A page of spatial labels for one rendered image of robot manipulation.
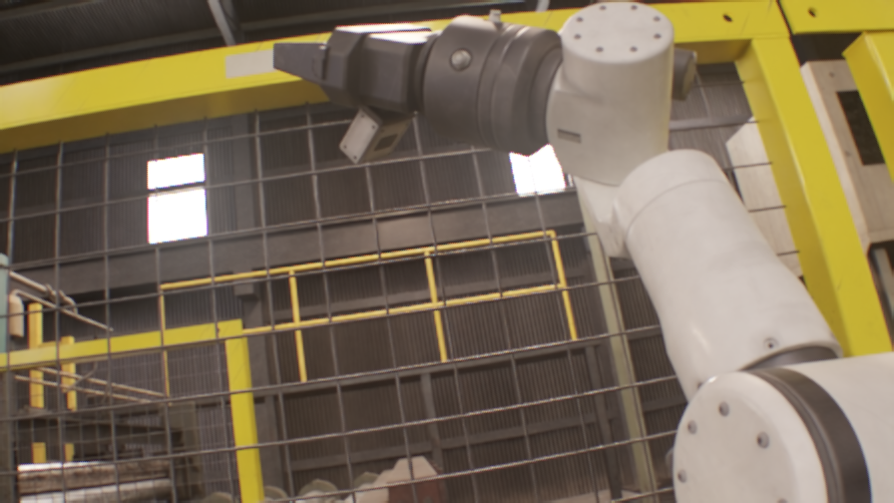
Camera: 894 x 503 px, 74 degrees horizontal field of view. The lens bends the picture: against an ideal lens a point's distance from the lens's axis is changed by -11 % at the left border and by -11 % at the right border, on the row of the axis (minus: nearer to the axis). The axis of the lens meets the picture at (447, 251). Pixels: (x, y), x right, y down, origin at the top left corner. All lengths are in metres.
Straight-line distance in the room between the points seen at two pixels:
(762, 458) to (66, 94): 0.68
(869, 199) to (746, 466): 8.40
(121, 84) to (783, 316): 0.62
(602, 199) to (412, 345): 11.06
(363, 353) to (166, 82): 10.86
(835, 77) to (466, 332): 7.03
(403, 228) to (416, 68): 10.67
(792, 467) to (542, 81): 0.28
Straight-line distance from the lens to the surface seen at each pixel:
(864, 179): 8.68
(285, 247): 11.21
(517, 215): 11.35
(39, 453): 5.81
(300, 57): 0.51
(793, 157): 0.74
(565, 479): 11.67
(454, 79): 0.43
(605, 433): 5.23
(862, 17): 0.89
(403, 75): 0.45
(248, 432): 1.87
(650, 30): 0.39
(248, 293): 10.89
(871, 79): 0.88
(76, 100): 0.73
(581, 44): 0.38
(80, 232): 13.48
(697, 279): 0.31
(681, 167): 0.35
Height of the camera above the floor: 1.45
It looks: 16 degrees up
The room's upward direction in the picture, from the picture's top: 10 degrees counter-clockwise
